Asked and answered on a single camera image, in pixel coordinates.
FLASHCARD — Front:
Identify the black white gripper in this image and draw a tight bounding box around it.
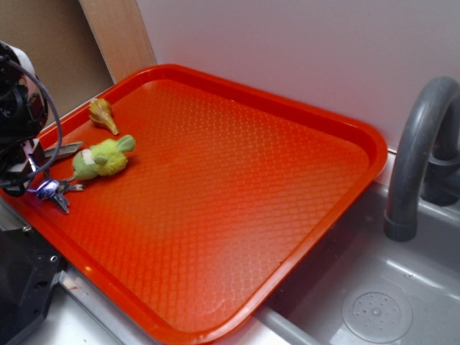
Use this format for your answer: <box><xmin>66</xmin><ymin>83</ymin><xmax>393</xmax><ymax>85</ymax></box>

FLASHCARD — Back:
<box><xmin>1</xmin><ymin>42</ymin><xmax>48</xmax><ymax>196</ymax></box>

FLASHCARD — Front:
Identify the silver keys bunch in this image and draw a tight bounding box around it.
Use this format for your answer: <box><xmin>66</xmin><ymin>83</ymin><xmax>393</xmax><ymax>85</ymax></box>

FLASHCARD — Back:
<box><xmin>27</xmin><ymin>178</ymin><xmax>85</xmax><ymax>214</ymax></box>

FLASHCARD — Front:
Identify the brown bark piece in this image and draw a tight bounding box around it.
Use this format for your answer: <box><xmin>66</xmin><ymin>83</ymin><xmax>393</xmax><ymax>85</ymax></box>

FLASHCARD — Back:
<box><xmin>44</xmin><ymin>142</ymin><xmax>83</xmax><ymax>160</ymax></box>

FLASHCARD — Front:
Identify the tan spiral seashell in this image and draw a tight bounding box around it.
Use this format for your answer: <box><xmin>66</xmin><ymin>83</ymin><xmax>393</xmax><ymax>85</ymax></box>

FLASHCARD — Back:
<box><xmin>88</xmin><ymin>98</ymin><xmax>119</xmax><ymax>136</ymax></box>

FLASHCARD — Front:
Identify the wooden board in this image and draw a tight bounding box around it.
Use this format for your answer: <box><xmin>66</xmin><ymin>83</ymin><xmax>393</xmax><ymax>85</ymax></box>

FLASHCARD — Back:
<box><xmin>80</xmin><ymin>0</ymin><xmax>157</xmax><ymax>83</ymax></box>

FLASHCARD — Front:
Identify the red plastic tray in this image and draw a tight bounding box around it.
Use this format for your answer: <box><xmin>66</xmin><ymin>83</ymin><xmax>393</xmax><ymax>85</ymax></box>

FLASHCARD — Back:
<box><xmin>6</xmin><ymin>65</ymin><xmax>387</xmax><ymax>344</ymax></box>

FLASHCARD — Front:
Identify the grey toy sink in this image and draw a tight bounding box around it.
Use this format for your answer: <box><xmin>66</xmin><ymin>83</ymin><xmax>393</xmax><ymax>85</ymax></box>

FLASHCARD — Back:
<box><xmin>254</xmin><ymin>181</ymin><xmax>460</xmax><ymax>345</ymax></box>

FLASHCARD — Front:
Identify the grey toy faucet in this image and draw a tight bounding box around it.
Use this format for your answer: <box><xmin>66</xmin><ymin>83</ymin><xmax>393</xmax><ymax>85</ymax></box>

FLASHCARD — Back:
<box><xmin>384</xmin><ymin>76</ymin><xmax>459</xmax><ymax>242</ymax></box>

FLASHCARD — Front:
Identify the black braided cable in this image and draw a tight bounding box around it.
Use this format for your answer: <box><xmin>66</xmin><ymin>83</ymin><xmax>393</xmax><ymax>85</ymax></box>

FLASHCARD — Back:
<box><xmin>0</xmin><ymin>57</ymin><xmax>63</xmax><ymax>188</ymax></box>

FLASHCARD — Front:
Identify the green plush toy keychain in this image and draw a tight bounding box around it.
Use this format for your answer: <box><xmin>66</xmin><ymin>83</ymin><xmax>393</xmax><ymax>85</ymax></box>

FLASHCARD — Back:
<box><xmin>72</xmin><ymin>135</ymin><xmax>136</xmax><ymax>180</ymax></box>

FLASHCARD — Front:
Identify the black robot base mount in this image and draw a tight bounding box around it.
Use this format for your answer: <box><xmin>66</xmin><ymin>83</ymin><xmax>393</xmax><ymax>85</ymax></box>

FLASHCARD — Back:
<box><xmin>1</xmin><ymin>228</ymin><xmax>63</xmax><ymax>344</ymax></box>

